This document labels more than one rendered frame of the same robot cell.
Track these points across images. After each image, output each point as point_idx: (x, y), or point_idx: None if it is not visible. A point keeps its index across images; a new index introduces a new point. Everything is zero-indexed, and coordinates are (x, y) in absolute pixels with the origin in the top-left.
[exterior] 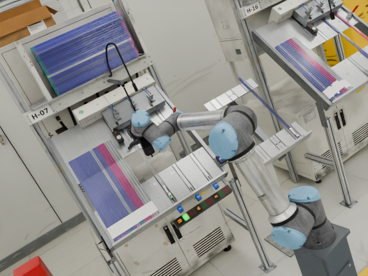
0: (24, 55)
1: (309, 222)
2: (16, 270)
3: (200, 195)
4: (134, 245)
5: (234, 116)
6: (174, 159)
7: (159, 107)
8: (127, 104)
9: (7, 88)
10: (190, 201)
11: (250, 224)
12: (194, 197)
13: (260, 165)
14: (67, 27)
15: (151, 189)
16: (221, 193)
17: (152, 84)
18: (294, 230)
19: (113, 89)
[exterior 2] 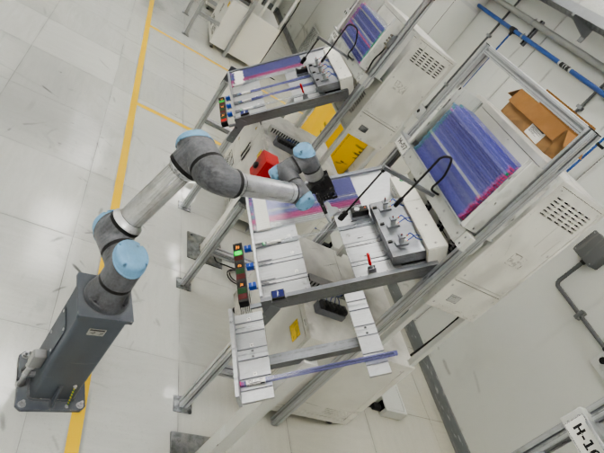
0: (446, 98)
1: (102, 237)
2: (274, 155)
3: (291, 334)
4: None
5: (207, 146)
6: None
7: (389, 254)
8: (400, 220)
9: (427, 110)
10: (288, 322)
11: (216, 359)
12: (291, 326)
13: (159, 178)
14: (515, 145)
15: (283, 232)
16: (241, 290)
17: (426, 248)
18: (102, 215)
19: None
